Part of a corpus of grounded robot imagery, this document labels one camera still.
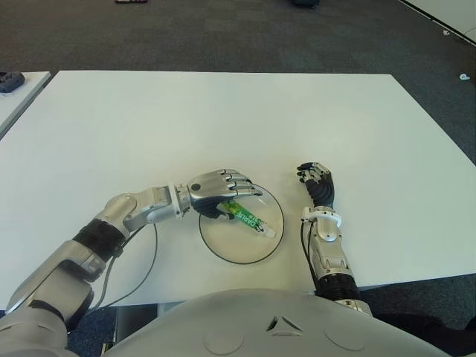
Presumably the white plate with black rim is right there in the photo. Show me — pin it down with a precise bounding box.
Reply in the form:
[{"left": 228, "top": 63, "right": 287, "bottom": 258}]
[{"left": 198, "top": 185, "right": 286, "bottom": 266}]

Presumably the dark handheld controller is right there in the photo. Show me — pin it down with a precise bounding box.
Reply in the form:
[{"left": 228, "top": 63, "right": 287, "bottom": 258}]
[{"left": 0, "top": 72, "right": 25, "bottom": 94}]

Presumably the white side table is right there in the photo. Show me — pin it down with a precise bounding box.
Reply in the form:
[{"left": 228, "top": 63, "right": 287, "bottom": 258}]
[{"left": 0, "top": 70, "right": 52, "bottom": 139}]

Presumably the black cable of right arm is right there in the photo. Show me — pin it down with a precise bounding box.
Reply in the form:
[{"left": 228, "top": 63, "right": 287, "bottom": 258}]
[{"left": 300, "top": 218, "right": 318, "bottom": 282}]

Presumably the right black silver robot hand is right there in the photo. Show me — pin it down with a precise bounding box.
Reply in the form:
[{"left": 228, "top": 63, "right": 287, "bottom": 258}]
[{"left": 296, "top": 161, "right": 335, "bottom": 208}]

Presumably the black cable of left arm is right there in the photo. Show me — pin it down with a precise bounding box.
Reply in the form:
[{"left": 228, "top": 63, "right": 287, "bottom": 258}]
[{"left": 92, "top": 222, "right": 159, "bottom": 310}]

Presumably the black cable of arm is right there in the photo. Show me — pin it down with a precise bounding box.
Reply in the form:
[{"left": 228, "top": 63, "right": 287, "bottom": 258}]
[
  {"left": 300, "top": 218, "right": 318, "bottom": 282},
  {"left": 92, "top": 222, "right": 159, "bottom": 310}
]

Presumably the green white toothpaste tube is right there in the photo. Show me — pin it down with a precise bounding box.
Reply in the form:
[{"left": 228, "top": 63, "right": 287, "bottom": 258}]
[{"left": 219, "top": 200, "right": 277, "bottom": 239}]

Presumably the black cloth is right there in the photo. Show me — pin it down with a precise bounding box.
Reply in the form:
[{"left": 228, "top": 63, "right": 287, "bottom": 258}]
[{"left": 370, "top": 311, "right": 476, "bottom": 357}]

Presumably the white table with black edge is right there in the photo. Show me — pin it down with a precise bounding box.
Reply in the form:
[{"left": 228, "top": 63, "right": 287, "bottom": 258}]
[{"left": 398, "top": 0, "right": 476, "bottom": 45}]

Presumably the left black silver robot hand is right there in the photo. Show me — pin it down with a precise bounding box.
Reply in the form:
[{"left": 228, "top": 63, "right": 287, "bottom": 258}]
[{"left": 187, "top": 168, "right": 266, "bottom": 221}]

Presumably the grey robot torso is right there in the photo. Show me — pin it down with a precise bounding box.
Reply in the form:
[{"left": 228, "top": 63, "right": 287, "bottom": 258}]
[{"left": 0, "top": 288, "right": 446, "bottom": 357}]

